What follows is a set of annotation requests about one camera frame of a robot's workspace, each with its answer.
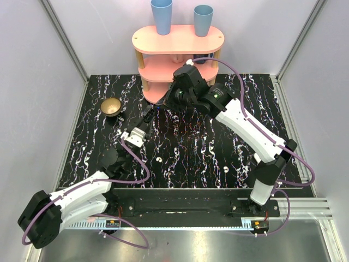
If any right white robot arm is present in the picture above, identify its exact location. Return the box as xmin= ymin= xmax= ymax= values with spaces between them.
xmin=164 ymin=65 xmax=297 ymax=217

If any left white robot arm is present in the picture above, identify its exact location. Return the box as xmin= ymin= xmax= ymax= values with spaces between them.
xmin=17 ymin=120 xmax=151 ymax=249

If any pink mug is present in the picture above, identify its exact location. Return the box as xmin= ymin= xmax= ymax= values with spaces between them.
xmin=170 ymin=54 xmax=183 ymax=63

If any dark blue mug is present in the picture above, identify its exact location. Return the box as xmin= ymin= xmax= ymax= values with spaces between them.
xmin=193 ymin=53 xmax=213 ymax=64

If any pink three-tier wooden shelf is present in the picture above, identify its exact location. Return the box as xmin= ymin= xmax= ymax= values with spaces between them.
xmin=132 ymin=25 xmax=225 ymax=104

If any right light blue tumbler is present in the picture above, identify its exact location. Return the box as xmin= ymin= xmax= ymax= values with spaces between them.
xmin=194 ymin=5 xmax=213 ymax=37

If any light blue tumbler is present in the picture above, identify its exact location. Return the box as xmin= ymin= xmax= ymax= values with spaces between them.
xmin=151 ymin=0 xmax=172 ymax=35
xmin=194 ymin=5 xmax=213 ymax=37

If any left light blue tumbler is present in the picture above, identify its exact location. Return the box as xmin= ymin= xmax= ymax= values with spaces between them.
xmin=151 ymin=0 xmax=172 ymax=35

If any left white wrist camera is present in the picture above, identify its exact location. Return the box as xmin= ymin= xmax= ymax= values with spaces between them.
xmin=121 ymin=127 xmax=146 ymax=148

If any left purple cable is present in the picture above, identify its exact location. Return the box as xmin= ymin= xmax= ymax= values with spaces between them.
xmin=21 ymin=138 xmax=151 ymax=249

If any black mounting base plate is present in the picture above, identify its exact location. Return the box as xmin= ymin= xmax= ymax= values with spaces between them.
xmin=112 ymin=188 xmax=280 ymax=219

